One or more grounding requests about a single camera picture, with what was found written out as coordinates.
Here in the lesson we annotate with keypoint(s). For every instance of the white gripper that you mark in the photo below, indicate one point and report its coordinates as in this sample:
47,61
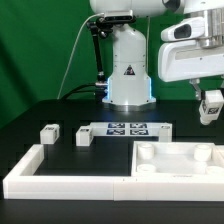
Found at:
181,57

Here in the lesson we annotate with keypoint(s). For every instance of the white U-shaped obstacle fence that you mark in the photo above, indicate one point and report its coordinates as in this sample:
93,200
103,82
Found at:
23,183

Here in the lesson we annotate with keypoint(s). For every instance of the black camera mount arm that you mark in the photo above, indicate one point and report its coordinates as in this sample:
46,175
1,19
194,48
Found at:
99,30

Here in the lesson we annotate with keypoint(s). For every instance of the white square tabletop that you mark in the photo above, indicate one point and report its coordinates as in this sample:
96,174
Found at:
176,158

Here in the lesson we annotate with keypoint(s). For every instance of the grey camera on mount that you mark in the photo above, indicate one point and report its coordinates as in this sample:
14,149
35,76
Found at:
118,16

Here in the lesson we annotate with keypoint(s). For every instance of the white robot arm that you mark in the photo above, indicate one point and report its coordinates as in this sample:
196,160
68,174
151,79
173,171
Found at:
129,86

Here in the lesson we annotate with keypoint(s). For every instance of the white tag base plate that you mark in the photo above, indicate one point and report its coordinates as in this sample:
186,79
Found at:
121,129

